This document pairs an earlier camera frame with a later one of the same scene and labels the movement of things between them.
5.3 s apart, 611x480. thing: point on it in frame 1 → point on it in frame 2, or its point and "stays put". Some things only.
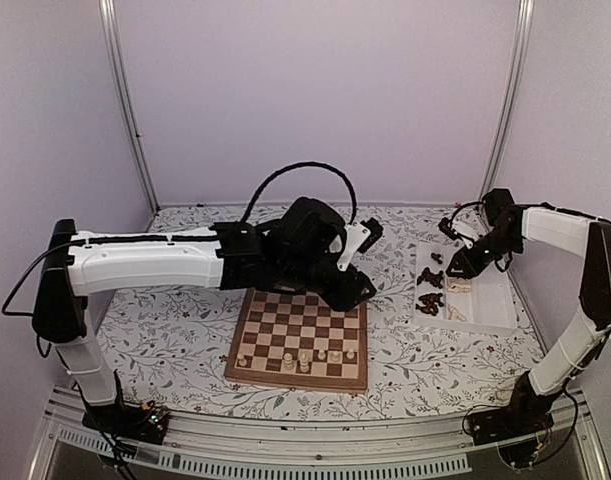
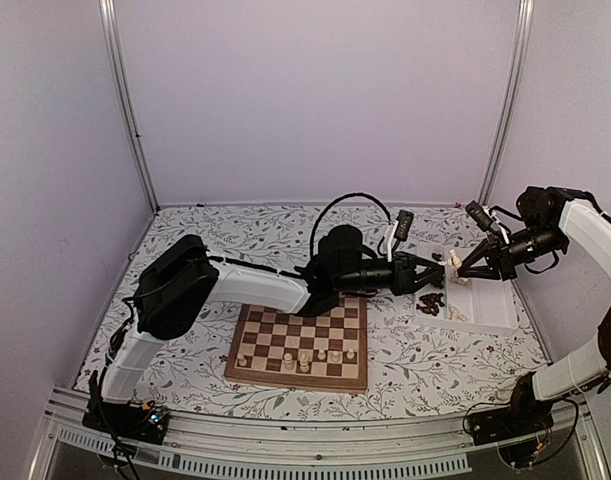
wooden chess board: (296, 339) stays put
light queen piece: (288, 361) stays put
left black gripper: (347, 297) → (404, 273)
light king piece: (304, 368) stays put
